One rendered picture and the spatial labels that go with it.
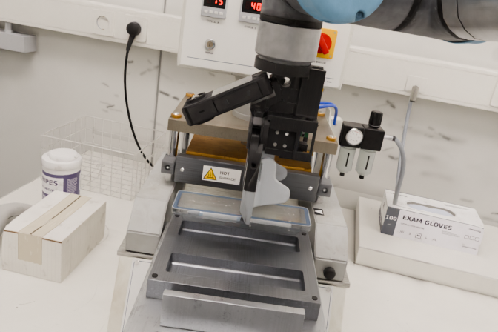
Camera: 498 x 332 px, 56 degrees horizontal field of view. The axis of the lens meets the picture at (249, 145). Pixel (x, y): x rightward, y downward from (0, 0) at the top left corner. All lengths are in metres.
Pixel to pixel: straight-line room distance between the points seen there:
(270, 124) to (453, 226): 0.75
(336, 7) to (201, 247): 0.35
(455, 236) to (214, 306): 0.82
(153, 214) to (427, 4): 0.46
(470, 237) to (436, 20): 0.83
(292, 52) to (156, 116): 0.98
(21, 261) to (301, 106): 0.63
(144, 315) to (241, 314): 0.11
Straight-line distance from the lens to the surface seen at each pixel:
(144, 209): 0.72
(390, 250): 1.16
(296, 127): 0.57
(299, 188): 0.76
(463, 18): 0.45
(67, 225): 0.98
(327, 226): 0.73
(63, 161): 1.14
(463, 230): 1.24
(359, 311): 1.01
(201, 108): 0.57
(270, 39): 0.55
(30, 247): 0.97
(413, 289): 1.13
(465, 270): 1.19
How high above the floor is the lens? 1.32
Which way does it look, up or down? 19 degrees down
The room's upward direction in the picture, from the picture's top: 9 degrees clockwise
